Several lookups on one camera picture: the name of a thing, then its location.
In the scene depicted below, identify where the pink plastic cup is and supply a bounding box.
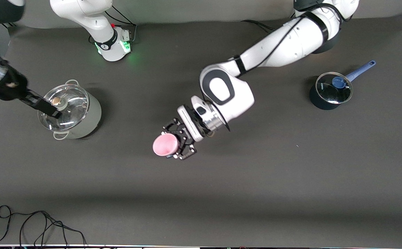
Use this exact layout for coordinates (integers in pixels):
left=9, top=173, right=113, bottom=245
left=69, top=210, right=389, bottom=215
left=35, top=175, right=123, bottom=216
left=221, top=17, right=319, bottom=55
left=153, top=133, right=180, bottom=157

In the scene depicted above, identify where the white left gripper mounting block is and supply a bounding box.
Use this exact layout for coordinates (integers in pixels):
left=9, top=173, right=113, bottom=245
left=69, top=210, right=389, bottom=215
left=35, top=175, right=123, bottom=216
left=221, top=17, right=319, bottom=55
left=177, top=105, right=207, bottom=142

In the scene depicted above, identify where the glass lid with tan knob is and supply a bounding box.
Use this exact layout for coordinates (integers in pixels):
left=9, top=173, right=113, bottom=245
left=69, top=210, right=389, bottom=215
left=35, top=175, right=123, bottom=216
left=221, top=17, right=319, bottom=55
left=38, top=84, right=90, bottom=132

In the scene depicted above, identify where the dark grey table mat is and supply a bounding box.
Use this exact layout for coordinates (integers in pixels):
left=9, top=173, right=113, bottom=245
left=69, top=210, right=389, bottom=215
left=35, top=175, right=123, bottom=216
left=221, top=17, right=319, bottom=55
left=0, top=17, right=402, bottom=247

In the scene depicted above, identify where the dark blue saucepan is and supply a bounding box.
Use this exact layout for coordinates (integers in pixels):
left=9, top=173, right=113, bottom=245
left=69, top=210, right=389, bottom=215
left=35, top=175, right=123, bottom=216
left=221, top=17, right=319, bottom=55
left=309, top=60, right=377, bottom=111

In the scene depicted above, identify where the glass lid with blue knob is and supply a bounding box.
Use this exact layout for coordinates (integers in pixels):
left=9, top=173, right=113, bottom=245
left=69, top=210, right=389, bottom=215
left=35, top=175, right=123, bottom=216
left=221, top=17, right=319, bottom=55
left=315, top=72, right=354, bottom=105

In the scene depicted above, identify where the white stockpot with loop handles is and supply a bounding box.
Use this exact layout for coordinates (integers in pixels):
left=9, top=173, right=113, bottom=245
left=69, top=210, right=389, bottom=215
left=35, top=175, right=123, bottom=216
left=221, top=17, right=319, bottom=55
left=38, top=79, right=102, bottom=140

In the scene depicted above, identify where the black right arm base cable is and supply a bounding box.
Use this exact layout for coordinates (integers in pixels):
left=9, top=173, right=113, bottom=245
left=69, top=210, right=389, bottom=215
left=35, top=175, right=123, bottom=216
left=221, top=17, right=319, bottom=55
left=104, top=6, right=137, bottom=44

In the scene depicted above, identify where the black arm base cable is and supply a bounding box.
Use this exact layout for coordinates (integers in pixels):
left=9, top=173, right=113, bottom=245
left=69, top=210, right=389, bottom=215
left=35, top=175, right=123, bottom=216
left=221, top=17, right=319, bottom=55
left=241, top=20, right=274, bottom=33
left=104, top=6, right=137, bottom=44

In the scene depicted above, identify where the loose black cable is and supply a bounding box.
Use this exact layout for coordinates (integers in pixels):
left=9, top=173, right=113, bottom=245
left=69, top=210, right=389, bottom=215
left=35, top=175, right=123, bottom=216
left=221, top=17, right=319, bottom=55
left=0, top=205, right=87, bottom=248

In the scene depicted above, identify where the black left arm base cable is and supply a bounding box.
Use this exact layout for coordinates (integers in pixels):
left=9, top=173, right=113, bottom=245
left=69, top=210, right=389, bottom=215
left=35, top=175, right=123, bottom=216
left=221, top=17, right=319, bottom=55
left=241, top=20, right=274, bottom=33

